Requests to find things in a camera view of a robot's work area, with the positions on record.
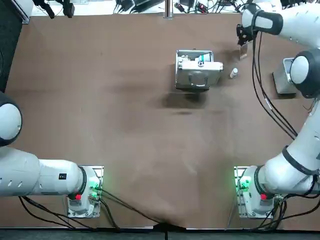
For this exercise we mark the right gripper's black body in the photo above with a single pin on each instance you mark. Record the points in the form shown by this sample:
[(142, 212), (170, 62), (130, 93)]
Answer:
[(243, 32)]

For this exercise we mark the black device with red light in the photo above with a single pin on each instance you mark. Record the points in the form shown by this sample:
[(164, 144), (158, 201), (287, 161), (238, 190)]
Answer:
[(202, 7), (179, 7)]

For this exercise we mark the aluminium edge rail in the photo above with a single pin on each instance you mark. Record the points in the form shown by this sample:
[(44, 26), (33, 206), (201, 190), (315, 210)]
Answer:
[(23, 13)]

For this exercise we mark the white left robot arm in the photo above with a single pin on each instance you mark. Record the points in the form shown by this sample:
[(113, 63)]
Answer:
[(25, 175)]

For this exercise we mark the white printed supply packet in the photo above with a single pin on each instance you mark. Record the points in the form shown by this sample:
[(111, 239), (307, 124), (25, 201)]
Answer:
[(185, 59)]

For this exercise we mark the clear iodophor cotton swab packet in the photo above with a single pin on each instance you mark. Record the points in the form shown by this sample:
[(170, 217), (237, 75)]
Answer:
[(243, 53)]

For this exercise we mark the white medicine bottle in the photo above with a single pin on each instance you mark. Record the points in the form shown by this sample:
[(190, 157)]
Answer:
[(233, 73)]

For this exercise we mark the aluminium profile post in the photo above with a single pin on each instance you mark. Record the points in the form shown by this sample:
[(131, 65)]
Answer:
[(168, 10)]

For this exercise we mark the white lidded waste bin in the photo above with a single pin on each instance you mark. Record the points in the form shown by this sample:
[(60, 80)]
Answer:
[(281, 82)]

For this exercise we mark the silver aluminium medical kit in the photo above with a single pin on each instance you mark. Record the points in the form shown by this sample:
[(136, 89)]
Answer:
[(195, 77)]

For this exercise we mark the teal striped supply packet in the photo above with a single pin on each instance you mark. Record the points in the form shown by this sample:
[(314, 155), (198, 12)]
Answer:
[(203, 59)]

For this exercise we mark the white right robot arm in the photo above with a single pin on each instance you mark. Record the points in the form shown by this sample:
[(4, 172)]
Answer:
[(287, 175)]

